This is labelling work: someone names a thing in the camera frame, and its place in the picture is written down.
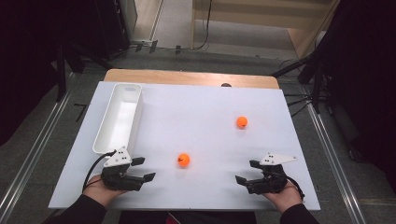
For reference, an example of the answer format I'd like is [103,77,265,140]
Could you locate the white plastic bin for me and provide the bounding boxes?
[92,82,145,157]

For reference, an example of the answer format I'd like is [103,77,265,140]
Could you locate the wooden table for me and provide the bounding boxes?
[103,68,280,91]

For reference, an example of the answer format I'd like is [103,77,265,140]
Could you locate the person's right hand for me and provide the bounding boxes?
[262,181,304,215]

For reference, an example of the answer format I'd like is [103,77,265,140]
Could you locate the black stand legs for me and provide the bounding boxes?
[271,50,330,115]

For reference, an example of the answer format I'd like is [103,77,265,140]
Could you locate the person's left hand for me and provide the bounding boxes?
[82,174,129,209]

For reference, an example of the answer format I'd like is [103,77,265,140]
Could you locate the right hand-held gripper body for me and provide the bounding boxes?
[245,152,298,196]

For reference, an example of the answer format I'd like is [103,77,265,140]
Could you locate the metal floor rail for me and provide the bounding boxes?
[0,72,77,220]
[305,102,368,224]

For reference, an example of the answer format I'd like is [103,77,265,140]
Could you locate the black cabinet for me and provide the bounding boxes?
[92,0,131,62]

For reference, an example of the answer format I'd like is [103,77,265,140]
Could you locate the black floor cables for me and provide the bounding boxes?
[283,92,313,119]

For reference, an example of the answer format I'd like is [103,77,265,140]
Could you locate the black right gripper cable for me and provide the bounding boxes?
[285,175,306,201]

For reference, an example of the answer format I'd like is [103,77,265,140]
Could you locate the light wooden furniture frame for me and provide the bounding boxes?
[190,0,339,60]

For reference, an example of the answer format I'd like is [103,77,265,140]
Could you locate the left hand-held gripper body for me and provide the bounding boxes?
[100,146,145,191]

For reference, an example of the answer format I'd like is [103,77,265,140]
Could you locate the orange ball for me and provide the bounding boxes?
[235,115,249,129]
[177,152,191,168]

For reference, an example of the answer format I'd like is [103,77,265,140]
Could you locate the black stand post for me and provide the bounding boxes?
[55,41,68,103]

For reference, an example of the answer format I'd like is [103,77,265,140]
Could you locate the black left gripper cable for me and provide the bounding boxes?
[81,149,117,193]

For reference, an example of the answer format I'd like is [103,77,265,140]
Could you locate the black hanging cable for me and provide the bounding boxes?
[191,0,214,51]

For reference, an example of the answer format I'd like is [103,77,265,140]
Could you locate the white board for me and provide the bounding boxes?
[48,80,321,212]

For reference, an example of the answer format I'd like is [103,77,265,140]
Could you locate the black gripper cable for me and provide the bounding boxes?
[81,149,117,193]
[285,175,306,201]

